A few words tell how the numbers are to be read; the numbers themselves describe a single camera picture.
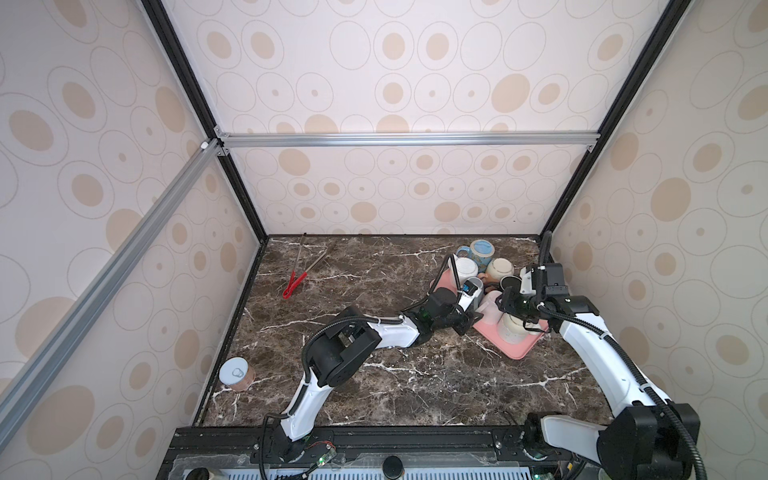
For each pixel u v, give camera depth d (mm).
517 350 893
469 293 778
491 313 894
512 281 935
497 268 993
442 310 699
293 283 1029
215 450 743
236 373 796
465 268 996
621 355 464
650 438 381
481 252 1016
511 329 867
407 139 946
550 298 605
